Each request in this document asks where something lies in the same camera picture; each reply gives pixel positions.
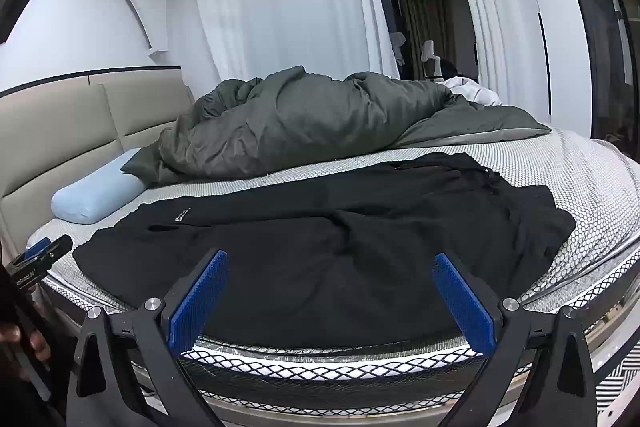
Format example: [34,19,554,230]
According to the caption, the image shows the white crumpled sheet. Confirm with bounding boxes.
[442,77,503,106]

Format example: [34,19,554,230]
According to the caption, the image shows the light blue pillow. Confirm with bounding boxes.
[51,154,148,225]

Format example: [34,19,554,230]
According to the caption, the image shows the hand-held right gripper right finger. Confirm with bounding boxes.
[432,252,599,427]

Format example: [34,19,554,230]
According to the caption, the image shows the white office chair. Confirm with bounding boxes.
[420,39,443,82]

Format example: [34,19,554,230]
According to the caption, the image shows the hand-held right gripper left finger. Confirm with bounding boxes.
[65,248,231,427]

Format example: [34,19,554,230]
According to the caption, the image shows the white wardrobe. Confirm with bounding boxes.
[500,0,593,140]

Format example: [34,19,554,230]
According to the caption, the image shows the olive striped curtain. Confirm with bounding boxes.
[397,0,441,80]

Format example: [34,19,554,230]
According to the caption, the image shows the beige padded headboard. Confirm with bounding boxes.
[0,66,196,253]

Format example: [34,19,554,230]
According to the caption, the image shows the black pants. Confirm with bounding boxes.
[72,152,577,350]

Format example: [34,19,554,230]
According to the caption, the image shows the bed with white honeycomb mattress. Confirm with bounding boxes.
[25,127,640,427]

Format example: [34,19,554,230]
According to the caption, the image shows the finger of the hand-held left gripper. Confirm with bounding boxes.
[10,234,72,270]

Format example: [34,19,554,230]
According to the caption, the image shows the dark glass cabinet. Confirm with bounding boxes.
[565,0,640,142]

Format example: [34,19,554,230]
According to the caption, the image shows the person's left hand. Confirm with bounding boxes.
[0,322,52,362]

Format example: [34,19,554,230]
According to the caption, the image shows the grey-green duvet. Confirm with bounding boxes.
[121,66,553,188]

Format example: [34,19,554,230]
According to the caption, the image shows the black white patterned rug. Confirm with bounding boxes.
[592,342,640,408]

